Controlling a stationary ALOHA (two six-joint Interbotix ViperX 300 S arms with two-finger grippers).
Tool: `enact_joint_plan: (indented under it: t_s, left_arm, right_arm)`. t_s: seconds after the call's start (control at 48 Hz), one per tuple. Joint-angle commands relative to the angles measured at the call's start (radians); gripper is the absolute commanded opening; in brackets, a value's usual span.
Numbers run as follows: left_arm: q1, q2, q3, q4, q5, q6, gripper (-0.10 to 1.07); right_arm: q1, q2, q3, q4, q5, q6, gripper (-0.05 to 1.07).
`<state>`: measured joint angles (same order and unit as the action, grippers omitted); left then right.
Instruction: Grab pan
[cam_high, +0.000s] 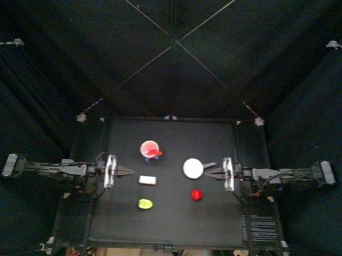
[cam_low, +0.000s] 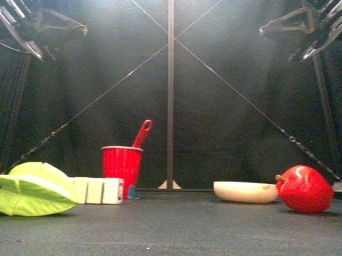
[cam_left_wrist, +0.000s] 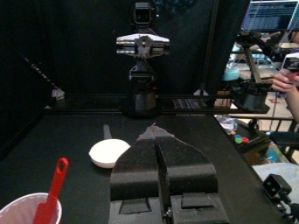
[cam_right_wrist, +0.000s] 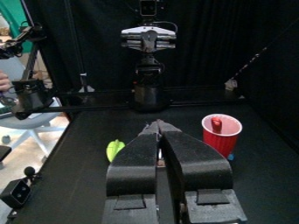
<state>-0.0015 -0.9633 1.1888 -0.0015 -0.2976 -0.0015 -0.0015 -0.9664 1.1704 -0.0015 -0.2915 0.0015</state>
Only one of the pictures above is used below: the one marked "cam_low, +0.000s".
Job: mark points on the small blue plastic piece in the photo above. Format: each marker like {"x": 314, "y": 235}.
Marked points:
{"x": 133, "y": 194}

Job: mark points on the white shallow bowl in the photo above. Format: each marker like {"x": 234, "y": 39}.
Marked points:
{"x": 245, "y": 191}

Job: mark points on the grey corner bracket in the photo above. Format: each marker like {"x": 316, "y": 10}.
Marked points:
{"x": 338, "y": 187}

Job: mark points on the grey vertical frame post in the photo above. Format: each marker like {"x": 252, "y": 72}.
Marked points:
{"x": 170, "y": 100}

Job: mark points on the dark side frame post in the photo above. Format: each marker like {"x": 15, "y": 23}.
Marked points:
{"x": 325, "y": 113}

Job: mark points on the dark frame floor bar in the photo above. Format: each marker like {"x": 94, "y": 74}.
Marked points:
{"x": 178, "y": 190}

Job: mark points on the green toy lettuce leaf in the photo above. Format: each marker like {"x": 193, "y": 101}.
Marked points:
{"x": 35, "y": 191}

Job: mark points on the grey post foot bracket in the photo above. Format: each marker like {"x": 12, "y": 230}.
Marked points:
{"x": 170, "y": 185}

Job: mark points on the white segmented toy block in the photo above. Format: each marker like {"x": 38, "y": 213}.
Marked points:
{"x": 101, "y": 190}

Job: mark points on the red plastic cup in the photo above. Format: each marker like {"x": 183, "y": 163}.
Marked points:
{"x": 121, "y": 170}

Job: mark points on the red toy apple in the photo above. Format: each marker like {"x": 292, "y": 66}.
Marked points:
{"x": 306, "y": 189}

